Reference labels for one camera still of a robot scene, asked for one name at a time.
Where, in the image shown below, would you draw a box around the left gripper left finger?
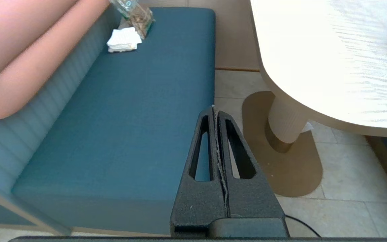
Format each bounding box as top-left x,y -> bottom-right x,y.
170,107 -> 228,236

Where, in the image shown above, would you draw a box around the white folded napkins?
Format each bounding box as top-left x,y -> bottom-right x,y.
106,27 -> 142,53

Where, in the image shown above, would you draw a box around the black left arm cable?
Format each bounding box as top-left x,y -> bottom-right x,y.
284,215 -> 321,237

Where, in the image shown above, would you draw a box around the pink bolster cushion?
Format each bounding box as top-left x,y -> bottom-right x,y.
0,0 -> 110,120

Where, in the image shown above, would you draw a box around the clear plastic snack packet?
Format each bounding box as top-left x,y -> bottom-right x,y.
110,0 -> 154,40

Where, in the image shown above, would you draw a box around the beige table pedestal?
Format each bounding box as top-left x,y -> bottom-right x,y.
242,91 -> 323,198

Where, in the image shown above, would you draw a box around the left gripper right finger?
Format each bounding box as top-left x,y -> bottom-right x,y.
216,110 -> 286,219

